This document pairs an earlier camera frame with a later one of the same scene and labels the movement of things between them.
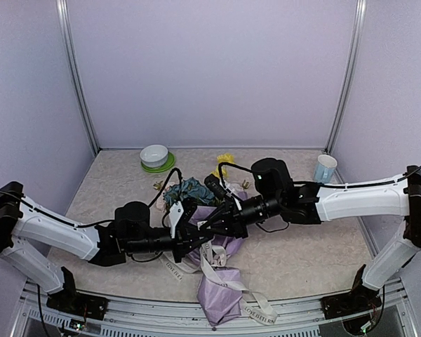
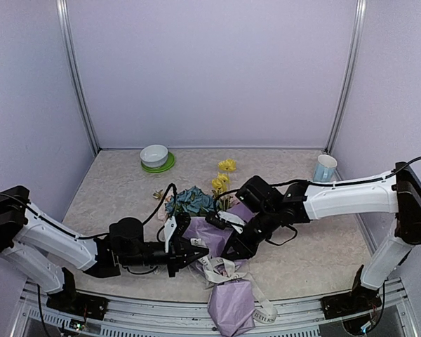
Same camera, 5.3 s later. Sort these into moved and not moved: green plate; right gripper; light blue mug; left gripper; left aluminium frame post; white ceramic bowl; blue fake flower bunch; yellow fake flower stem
Moved: yellow fake flower stem; blue fake flower bunch; left gripper; right gripper
Not moved: light blue mug; white ceramic bowl; green plate; left aluminium frame post
